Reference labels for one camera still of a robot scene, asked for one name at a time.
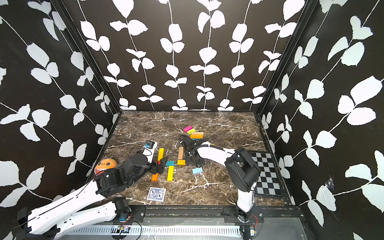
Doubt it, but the natural wood short block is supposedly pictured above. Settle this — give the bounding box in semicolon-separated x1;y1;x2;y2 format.
178;147;184;160

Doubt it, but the orange block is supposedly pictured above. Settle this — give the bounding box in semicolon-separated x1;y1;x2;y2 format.
152;174;159;182

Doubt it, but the teal block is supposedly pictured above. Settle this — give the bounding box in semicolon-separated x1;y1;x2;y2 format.
166;161;175;167

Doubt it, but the amber yellow short block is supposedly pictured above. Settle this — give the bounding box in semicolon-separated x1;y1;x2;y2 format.
177;160;186;166

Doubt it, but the light blue block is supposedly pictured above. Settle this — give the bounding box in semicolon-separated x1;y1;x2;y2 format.
192;168;203;175

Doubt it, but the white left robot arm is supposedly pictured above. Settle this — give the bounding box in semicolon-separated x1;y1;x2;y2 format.
16;153;168;240

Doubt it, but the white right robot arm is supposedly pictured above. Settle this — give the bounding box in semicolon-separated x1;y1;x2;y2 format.
179;135;261;214

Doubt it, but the amber yellow long block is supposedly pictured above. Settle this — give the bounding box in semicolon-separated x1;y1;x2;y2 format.
190;135;204;139

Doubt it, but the lime green short block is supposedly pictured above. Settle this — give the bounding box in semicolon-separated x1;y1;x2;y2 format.
187;129;196;136

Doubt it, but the magenta block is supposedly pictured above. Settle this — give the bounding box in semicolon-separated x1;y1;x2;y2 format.
184;126;193;133

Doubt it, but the blue playing card box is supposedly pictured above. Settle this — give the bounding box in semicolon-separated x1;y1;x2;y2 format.
147;187;166;202

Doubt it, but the orange plush toy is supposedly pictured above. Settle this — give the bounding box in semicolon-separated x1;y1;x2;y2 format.
94;159;118;176

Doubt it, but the black white checkerboard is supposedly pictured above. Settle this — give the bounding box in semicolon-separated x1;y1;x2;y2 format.
251;152;282;196

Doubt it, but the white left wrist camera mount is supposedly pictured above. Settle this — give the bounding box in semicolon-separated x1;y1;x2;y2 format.
142;140;158;164

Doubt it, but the black metal base rail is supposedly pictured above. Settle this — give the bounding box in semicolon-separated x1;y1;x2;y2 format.
59;204;307;229

